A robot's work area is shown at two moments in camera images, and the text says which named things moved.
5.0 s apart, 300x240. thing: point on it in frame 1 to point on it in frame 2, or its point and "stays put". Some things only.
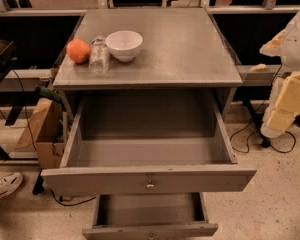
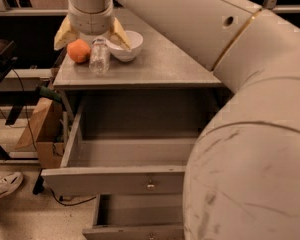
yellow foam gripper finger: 294,97 to 116,28
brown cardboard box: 45,128 stays put
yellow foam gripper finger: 274,46 to 64,34
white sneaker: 4,186 stays put
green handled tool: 46,92 stays put
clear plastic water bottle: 99,58 stays put
